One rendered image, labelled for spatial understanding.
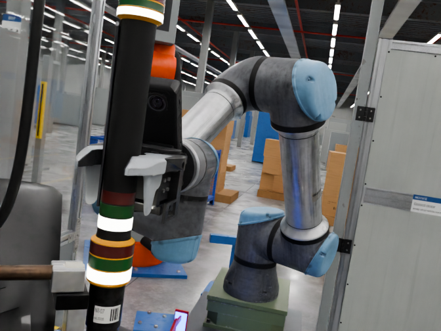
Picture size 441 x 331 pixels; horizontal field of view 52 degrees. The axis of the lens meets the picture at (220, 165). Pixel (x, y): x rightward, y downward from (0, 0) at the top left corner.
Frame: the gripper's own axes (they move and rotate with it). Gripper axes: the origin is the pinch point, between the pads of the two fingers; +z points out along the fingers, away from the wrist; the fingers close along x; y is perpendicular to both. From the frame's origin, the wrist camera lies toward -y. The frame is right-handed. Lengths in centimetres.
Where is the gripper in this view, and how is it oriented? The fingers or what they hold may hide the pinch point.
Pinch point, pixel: (108, 158)
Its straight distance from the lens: 43.1
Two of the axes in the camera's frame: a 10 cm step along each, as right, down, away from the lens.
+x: -9.7, -1.6, 1.8
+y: -1.5, 9.8, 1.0
